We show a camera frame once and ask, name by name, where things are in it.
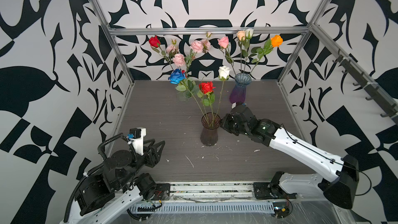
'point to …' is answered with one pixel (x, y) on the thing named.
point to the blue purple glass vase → (238, 93)
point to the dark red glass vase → (210, 122)
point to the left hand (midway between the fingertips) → (159, 139)
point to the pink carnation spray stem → (179, 59)
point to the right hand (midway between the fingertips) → (217, 120)
